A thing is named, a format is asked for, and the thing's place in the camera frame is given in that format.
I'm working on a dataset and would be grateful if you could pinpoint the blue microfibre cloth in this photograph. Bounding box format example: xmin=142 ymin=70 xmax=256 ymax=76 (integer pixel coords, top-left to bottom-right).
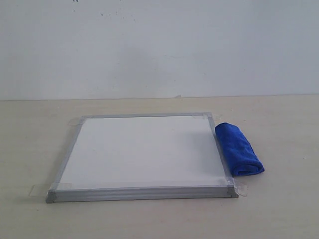
xmin=215 ymin=122 xmax=265 ymax=177

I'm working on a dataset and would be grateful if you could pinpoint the clear tape back right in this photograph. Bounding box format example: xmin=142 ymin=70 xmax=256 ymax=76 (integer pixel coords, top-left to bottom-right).
xmin=191 ymin=112 xmax=223 ymax=121

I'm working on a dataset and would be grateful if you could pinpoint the clear tape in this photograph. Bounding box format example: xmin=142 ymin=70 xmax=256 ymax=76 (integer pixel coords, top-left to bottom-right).
xmin=219 ymin=177 xmax=248 ymax=198
xmin=68 ymin=117 xmax=86 ymax=126
xmin=191 ymin=112 xmax=223 ymax=121

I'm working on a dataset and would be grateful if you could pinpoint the clear tape back left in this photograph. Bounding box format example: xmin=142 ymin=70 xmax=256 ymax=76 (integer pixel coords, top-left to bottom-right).
xmin=68 ymin=117 xmax=86 ymax=126

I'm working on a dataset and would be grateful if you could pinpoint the clear tape front right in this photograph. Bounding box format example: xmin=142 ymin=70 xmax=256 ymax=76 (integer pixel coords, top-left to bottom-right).
xmin=219 ymin=177 xmax=248 ymax=198

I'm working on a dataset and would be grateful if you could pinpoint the white board with aluminium frame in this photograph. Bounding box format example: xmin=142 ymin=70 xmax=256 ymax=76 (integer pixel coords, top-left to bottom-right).
xmin=46 ymin=113 xmax=233 ymax=203

